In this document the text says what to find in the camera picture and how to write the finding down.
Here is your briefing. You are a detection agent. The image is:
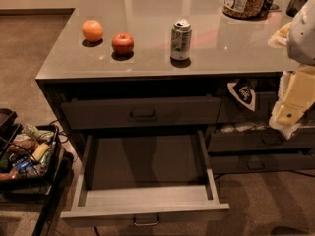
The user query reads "large jar of nuts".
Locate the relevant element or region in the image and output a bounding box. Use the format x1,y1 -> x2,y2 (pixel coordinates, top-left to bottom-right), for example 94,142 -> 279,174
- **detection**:
222,0 -> 264,19

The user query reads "red apple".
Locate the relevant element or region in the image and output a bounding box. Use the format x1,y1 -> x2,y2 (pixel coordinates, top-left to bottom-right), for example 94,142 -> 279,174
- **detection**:
111,32 -> 134,56

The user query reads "grey drawer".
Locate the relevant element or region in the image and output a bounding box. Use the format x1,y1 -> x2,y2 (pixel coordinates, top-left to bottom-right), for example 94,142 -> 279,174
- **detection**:
217,91 -> 278,123
61,96 -> 221,130
208,128 -> 315,152
210,150 -> 315,174
61,131 -> 229,227

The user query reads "orange fruit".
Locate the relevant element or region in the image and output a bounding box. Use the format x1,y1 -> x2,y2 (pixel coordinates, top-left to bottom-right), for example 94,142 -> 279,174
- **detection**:
82,20 -> 103,42

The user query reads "black bin of snacks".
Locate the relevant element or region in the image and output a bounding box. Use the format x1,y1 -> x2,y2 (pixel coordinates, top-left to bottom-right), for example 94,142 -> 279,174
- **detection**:
0,108 -> 60,192

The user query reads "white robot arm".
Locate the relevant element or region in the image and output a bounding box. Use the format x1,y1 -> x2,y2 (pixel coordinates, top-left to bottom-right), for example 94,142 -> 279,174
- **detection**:
268,0 -> 315,140

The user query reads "black white snack bag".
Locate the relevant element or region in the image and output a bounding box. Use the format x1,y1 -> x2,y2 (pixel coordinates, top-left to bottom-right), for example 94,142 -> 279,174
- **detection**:
227,79 -> 256,111

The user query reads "grey kitchen counter cabinet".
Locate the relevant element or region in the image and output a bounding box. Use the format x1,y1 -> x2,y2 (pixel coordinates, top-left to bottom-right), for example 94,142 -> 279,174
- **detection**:
34,0 -> 315,182

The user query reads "green white soda can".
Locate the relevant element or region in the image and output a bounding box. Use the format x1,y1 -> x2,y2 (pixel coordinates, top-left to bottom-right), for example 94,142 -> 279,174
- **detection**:
170,19 -> 192,61

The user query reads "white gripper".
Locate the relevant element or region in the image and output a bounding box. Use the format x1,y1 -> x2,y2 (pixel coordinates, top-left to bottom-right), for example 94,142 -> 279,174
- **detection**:
269,65 -> 315,139

